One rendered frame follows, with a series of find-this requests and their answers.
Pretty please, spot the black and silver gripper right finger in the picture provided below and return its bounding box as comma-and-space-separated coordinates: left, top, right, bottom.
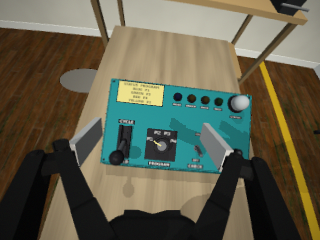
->
187, 123, 302, 240

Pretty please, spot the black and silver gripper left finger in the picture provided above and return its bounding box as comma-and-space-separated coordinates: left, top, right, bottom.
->
0, 117, 119, 240

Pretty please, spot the teal control panel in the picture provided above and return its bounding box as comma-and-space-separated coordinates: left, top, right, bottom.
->
100, 78, 252, 174

